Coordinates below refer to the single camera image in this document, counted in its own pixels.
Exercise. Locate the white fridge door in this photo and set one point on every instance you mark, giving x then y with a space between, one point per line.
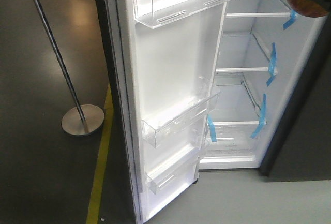
150 70

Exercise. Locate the red yellow apple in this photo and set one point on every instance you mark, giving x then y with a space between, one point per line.
308 8

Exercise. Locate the clear middle door bin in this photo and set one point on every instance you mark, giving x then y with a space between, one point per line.
173 119

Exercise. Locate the clear lower door bin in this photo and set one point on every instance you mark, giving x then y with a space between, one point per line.
162 175

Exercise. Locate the silver sign stand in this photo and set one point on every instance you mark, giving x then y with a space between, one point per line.
83 119

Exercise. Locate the grey refrigerator body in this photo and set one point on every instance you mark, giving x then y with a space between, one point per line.
264 54

